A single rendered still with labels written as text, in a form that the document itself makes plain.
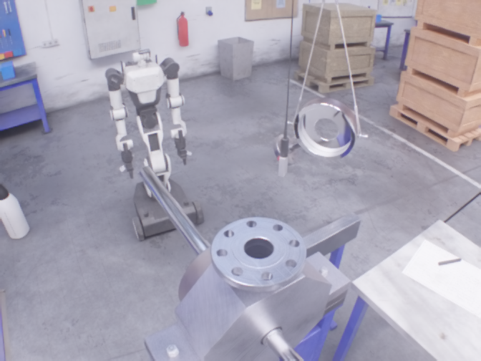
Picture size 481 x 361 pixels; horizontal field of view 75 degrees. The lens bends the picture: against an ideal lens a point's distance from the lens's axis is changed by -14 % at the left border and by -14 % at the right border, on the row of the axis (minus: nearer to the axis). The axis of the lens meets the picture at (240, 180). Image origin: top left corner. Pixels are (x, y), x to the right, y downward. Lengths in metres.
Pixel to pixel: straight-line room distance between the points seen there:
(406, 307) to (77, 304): 2.18
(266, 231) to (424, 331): 0.88
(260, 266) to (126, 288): 1.95
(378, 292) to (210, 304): 0.86
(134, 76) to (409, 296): 2.14
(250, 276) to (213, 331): 0.21
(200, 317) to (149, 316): 1.55
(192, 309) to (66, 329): 1.73
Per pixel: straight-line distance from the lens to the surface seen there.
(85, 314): 2.75
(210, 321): 1.05
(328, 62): 5.88
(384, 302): 1.65
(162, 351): 1.17
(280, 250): 0.98
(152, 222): 2.99
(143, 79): 2.60
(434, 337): 1.63
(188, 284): 1.21
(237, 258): 0.96
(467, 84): 4.86
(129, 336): 2.55
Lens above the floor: 2.13
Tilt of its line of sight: 35 degrees down
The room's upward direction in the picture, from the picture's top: straight up
